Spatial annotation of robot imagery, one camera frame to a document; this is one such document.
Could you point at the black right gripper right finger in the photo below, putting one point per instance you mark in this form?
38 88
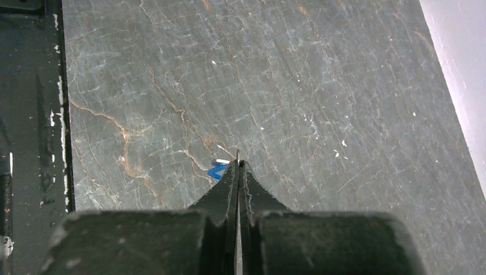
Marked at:
276 240

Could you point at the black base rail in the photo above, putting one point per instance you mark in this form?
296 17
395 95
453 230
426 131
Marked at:
36 161

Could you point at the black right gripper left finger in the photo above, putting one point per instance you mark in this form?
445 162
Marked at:
200 239

